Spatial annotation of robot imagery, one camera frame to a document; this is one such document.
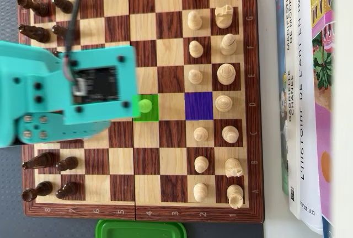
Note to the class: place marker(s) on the light wooden chess pawn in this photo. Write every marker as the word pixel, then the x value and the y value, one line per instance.
pixel 195 49
pixel 200 134
pixel 201 164
pixel 195 76
pixel 144 106
pixel 200 192
pixel 194 21

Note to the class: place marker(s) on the dark brown chess pawn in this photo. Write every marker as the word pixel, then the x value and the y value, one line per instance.
pixel 67 163
pixel 63 4
pixel 67 190
pixel 58 30
pixel 56 54

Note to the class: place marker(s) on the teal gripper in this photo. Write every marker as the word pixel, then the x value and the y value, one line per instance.
pixel 34 126

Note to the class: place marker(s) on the colourful pink illustrated book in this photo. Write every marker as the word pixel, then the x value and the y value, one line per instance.
pixel 324 127

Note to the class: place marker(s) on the dark brown chess rook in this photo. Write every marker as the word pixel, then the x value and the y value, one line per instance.
pixel 36 191
pixel 34 6

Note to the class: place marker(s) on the light wooden chess king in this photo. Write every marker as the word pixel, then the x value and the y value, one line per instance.
pixel 226 74

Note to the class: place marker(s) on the light wooden chess bishop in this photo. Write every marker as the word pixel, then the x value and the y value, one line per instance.
pixel 230 134
pixel 228 44

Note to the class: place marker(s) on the dark brown chess knight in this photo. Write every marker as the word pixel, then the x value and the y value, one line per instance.
pixel 38 161
pixel 36 32

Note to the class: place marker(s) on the white art history book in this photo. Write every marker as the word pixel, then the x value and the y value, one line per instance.
pixel 310 138

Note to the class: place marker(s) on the thin blue spined book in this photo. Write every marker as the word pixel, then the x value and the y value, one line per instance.
pixel 279 28

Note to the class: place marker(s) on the light wooden chess knight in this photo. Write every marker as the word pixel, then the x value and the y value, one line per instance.
pixel 234 167
pixel 224 17

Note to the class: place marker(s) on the wooden chessboard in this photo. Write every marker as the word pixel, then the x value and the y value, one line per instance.
pixel 149 188

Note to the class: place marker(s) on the teal camera mount with board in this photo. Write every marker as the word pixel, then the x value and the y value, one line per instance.
pixel 128 83

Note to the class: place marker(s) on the pale Gabrielle Chanel book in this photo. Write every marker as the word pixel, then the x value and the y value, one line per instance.
pixel 292 138

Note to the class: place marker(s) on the green plastic container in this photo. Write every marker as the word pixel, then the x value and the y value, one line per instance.
pixel 138 229

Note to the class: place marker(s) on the light wooden chess rook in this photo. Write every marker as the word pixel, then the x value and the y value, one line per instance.
pixel 235 196

